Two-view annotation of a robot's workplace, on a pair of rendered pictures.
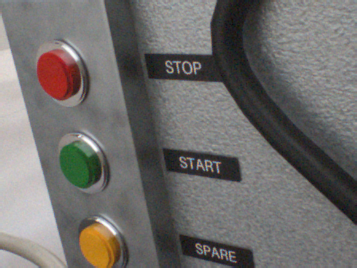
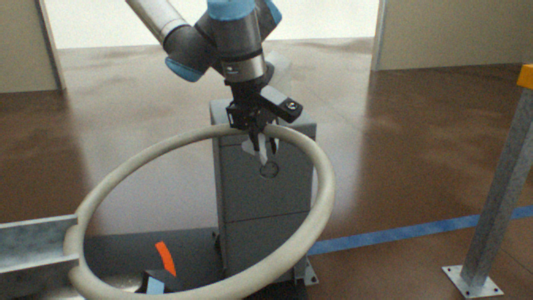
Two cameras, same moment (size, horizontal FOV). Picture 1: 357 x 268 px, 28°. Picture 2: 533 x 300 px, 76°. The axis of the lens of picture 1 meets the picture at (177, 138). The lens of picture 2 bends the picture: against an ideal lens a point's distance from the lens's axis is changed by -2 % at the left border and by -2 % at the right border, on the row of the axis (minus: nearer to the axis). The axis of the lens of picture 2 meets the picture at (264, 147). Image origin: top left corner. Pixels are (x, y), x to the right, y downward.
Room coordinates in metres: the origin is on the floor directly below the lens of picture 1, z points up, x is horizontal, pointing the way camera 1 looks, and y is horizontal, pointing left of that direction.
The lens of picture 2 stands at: (1.15, -0.04, 1.36)
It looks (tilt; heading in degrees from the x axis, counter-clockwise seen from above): 26 degrees down; 112
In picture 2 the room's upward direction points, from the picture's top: straight up
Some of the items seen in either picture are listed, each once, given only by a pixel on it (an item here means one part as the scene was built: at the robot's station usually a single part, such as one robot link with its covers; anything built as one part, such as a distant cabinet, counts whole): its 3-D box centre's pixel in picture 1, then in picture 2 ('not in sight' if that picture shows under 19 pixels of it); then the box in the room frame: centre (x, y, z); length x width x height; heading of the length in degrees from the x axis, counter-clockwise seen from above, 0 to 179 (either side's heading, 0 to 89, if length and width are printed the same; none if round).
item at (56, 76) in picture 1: (59, 74); not in sight; (0.36, 0.05, 1.45); 0.03 x 0.01 x 0.03; 49
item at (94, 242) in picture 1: (100, 246); not in sight; (0.36, 0.05, 1.35); 0.03 x 0.01 x 0.03; 49
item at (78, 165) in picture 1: (80, 164); not in sight; (0.36, 0.05, 1.40); 0.03 x 0.01 x 0.03; 49
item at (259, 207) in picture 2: not in sight; (258, 192); (0.60, 1.27, 0.43); 0.50 x 0.50 x 0.85; 35
